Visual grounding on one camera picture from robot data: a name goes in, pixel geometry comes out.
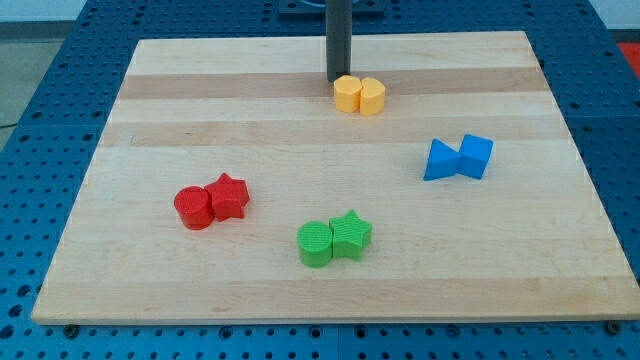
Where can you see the yellow heart block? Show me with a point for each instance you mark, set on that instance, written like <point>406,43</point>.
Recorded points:
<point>372,97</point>

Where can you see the blue cube block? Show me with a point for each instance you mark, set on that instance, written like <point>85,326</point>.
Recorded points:
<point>475,153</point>

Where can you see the green cylinder block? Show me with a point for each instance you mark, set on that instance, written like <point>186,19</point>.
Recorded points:
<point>314,241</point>

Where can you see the green star block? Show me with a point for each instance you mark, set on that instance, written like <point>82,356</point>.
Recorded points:
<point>351,235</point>

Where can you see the red star block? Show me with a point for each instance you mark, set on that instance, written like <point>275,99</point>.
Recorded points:
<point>228,197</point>

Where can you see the blue triangle block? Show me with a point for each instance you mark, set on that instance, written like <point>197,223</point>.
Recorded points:
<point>442,161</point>

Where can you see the red cylinder block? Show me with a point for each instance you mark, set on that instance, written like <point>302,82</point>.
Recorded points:
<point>194,208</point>

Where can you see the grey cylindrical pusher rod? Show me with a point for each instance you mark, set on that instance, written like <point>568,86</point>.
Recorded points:
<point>338,21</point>

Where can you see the light wooden board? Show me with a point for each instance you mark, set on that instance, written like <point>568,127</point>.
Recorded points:
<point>529,241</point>

